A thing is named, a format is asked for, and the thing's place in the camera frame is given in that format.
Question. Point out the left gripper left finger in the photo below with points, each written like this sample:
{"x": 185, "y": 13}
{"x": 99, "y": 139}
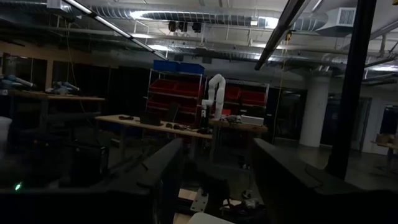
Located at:
{"x": 168, "y": 174}

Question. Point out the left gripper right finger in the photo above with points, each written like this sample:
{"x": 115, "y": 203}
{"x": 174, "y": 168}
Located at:
{"x": 280, "y": 186}

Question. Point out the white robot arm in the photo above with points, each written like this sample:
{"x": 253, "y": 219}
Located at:
{"x": 219, "y": 93}

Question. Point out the wooden workbench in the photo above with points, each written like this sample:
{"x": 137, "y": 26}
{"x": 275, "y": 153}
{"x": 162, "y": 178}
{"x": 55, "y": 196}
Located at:
{"x": 62, "y": 97}
{"x": 239, "y": 127}
{"x": 149, "y": 126}

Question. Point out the white plastic bin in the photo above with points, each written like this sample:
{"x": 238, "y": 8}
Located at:
{"x": 208, "y": 219}

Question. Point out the white box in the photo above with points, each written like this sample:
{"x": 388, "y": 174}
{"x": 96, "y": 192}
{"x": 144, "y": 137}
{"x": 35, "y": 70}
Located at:
{"x": 252, "y": 120}

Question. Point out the white round column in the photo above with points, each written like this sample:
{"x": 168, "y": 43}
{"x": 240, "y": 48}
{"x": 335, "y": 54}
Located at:
{"x": 314, "y": 112}

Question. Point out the red storage bin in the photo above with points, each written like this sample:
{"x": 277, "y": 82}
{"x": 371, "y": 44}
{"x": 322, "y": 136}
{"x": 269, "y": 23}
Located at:
{"x": 232, "y": 93}
{"x": 253, "y": 97}
{"x": 189, "y": 89}
{"x": 163, "y": 86}

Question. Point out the blue storage bin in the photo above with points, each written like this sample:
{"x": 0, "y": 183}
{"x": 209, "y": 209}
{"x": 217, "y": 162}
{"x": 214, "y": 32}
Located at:
{"x": 166, "y": 66}
{"x": 192, "y": 68}

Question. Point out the long ceiling light strip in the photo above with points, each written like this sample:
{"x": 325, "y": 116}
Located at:
{"x": 115, "y": 28}

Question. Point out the white ceiling air unit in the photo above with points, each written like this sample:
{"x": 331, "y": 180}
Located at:
{"x": 337, "y": 21}

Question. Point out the black aluminium rig frame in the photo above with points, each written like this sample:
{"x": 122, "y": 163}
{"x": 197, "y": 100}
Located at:
{"x": 351, "y": 93}

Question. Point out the silver ventilation duct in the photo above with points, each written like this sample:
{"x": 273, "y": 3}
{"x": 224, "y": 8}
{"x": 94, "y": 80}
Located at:
{"x": 192, "y": 17}

